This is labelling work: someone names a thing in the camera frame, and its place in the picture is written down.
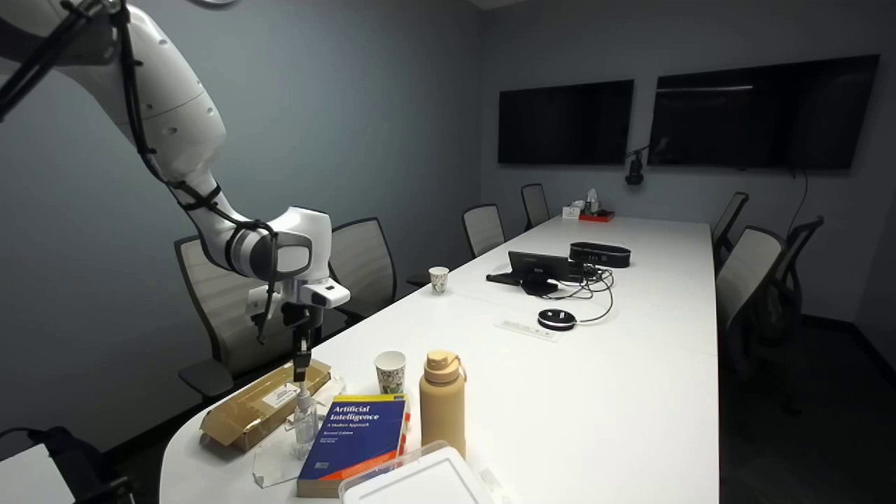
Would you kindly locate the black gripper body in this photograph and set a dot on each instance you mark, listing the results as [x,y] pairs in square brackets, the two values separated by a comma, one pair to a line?
[300,324]

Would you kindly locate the clear pump bottle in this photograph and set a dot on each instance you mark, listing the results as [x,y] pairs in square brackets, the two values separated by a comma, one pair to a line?
[305,422]

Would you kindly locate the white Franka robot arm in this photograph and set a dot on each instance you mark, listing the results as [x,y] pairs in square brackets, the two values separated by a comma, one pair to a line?
[178,114]

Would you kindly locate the tan thermos bottle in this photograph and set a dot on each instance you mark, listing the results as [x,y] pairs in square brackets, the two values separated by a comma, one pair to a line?
[444,406]

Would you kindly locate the small white bottle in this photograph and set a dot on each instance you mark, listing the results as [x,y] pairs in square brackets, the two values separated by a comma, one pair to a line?
[591,201]

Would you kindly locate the brown cardboard box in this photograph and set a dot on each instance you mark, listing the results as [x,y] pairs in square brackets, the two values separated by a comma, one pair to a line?
[252,411]

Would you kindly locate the large grey mesh chair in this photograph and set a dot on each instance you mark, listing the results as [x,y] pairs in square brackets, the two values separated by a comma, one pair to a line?
[224,324]

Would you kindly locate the grey mesh office chair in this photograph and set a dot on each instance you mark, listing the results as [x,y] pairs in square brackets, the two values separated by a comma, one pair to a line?
[535,202]
[364,268]
[482,229]

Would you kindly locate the patterned paper cup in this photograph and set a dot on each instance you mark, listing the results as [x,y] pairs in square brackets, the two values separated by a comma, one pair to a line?
[391,374]

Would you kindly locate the blue textbook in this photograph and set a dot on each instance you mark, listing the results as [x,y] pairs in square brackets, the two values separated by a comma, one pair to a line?
[354,443]

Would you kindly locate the plain white paper cup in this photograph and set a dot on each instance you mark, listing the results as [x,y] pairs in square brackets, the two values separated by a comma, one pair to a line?
[438,278]

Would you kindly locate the black power adapter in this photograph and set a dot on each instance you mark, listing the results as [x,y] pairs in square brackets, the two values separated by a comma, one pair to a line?
[538,287]

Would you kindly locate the black laptop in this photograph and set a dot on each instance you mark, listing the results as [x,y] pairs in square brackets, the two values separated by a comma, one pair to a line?
[542,264]

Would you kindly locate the round black speakerphone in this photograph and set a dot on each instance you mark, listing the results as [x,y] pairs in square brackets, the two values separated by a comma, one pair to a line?
[557,317]

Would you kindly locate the white flat board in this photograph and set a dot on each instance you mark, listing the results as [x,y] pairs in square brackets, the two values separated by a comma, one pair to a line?
[28,476]

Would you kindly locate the black video bar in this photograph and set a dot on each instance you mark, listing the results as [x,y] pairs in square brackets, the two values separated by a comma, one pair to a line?
[599,252]

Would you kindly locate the red tray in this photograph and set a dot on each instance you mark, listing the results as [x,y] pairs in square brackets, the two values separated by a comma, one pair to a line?
[598,216]

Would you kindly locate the black slanted rod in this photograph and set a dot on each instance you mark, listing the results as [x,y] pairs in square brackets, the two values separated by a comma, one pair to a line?
[44,62]

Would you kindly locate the dark office chair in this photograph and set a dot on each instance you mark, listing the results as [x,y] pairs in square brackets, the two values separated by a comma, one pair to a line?
[732,226]

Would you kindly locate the white-backed office chair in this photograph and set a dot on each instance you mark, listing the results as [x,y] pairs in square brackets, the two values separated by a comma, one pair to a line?
[742,273]

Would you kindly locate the black-backed office chair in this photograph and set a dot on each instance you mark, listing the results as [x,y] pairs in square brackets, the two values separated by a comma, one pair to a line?
[794,271]

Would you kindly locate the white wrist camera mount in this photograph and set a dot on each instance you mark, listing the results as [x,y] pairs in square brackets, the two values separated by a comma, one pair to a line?
[325,296]

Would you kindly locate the smaller black wall television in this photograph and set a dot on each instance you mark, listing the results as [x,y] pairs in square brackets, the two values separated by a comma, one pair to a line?
[563,124]

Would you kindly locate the larger black wall television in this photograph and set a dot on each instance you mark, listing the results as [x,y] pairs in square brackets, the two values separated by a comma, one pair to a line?
[765,114]

